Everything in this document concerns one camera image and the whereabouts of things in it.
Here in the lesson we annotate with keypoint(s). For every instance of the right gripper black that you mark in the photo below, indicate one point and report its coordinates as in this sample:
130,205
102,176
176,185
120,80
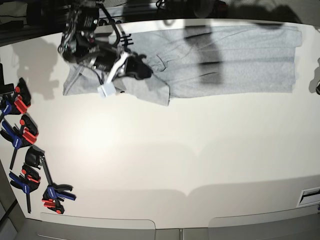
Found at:
106,59

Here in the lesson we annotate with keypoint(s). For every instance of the grey T-shirt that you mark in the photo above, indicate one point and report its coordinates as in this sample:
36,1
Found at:
200,61

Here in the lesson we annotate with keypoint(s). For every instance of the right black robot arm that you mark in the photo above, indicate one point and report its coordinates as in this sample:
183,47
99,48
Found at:
82,45

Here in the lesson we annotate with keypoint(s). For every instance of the white label plate on table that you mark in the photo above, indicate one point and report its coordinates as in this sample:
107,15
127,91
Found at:
309,197

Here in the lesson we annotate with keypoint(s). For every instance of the blue red bar clamp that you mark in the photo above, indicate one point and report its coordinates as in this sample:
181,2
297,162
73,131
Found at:
17,102
28,181
25,136

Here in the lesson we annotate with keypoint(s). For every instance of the top blue red bar clamp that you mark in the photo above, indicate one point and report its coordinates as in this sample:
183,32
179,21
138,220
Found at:
17,102

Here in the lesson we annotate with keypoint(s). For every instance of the long bar clamp black pad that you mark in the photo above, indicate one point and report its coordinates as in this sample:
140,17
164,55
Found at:
54,193

